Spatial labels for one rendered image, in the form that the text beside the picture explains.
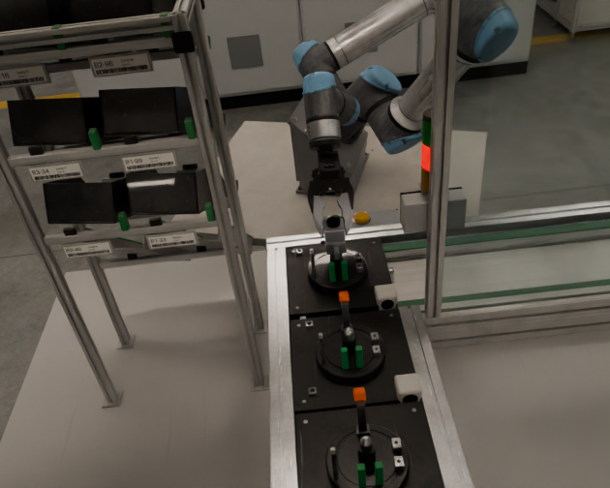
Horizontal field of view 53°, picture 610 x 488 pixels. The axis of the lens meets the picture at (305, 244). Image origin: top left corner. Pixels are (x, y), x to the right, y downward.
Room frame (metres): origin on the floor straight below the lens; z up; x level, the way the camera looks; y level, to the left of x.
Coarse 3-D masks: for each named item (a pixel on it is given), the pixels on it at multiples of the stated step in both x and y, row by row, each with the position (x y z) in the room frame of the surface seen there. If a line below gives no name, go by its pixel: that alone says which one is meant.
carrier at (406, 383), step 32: (320, 320) 0.93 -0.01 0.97; (352, 320) 0.92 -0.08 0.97; (384, 320) 0.90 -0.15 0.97; (320, 352) 0.79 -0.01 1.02; (352, 352) 0.81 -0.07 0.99; (384, 352) 0.80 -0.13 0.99; (320, 384) 0.76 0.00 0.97; (352, 384) 0.75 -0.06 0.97; (384, 384) 0.74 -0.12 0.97; (416, 384) 0.71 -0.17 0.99
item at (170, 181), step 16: (128, 176) 0.95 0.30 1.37; (144, 176) 0.94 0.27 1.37; (160, 176) 0.94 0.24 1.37; (176, 176) 0.93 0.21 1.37; (192, 176) 0.93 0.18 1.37; (128, 192) 0.94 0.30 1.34; (144, 192) 0.93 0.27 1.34; (160, 192) 0.93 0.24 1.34; (176, 192) 0.92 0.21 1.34; (192, 192) 0.91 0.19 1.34; (208, 192) 0.97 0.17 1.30; (144, 208) 0.92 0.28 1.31; (160, 208) 0.91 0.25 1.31; (176, 208) 0.91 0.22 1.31; (192, 208) 0.90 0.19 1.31
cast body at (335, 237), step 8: (328, 224) 1.07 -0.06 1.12; (336, 224) 1.06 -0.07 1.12; (328, 232) 1.05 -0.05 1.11; (336, 232) 1.05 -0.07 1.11; (344, 232) 1.05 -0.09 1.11; (328, 240) 1.05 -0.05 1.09; (336, 240) 1.05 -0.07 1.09; (344, 240) 1.05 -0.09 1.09; (328, 248) 1.04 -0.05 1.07; (336, 248) 1.04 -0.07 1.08; (344, 248) 1.04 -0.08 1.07; (336, 256) 1.02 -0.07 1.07
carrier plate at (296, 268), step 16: (352, 240) 1.19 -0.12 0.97; (368, 240) 1.18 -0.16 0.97; (288, 256) 1.16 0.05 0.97; (304, 256) 1.15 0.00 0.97; (368, 256) 1.12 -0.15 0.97; (384, 256) 1.12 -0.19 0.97; (288, 272) 1.10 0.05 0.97; (304, 272) 1.09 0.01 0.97; (368, 272) 1.07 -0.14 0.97; (384, 272) 1.06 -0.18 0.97; (288, 288) 1.05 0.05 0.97; (304, 288) 1.04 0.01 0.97; (368, 288) 1.01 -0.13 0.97; (304, 304) 0.98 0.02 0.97; (320, 304) 0.98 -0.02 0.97; (336, 304) 0.97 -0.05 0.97; (352, 304) 0.97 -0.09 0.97; (368, 304) 0.96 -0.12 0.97
